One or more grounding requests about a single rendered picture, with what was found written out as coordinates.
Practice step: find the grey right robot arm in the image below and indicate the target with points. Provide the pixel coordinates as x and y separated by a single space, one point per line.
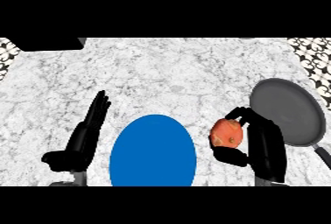
267 182

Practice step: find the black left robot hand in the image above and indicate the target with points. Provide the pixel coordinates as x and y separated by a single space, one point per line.
81 140

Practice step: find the dark grey frying pan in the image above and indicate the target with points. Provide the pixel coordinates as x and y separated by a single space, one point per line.
286 112

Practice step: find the blue plate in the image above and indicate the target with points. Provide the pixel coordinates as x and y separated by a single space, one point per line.
152 151

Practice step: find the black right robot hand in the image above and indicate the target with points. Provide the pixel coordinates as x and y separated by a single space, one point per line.
266 148

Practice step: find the black appliance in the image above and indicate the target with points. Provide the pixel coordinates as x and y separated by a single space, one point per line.
47 43

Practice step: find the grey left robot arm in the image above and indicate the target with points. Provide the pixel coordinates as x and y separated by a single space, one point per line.
71 180

